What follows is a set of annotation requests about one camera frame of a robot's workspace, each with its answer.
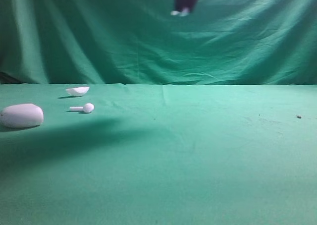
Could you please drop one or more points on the small white earbud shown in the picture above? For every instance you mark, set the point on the small white earbud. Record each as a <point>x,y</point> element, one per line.
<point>182,13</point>

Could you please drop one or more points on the white earbud case lid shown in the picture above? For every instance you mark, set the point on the white earbud case lid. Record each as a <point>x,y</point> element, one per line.
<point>77,91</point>

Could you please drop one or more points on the white earbud with stem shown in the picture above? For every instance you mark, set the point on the white earbud with stem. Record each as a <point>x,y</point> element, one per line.
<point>87,108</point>

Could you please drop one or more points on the white earbud case body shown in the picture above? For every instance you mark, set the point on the white earbud case body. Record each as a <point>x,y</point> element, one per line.
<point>21,116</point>

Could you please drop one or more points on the green backdrop cloth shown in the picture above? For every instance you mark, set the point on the green backdrop cloth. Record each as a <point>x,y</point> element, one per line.
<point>221,42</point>

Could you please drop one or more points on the green table cloth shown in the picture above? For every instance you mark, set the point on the green table cloth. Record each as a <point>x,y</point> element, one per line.
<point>162,155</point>

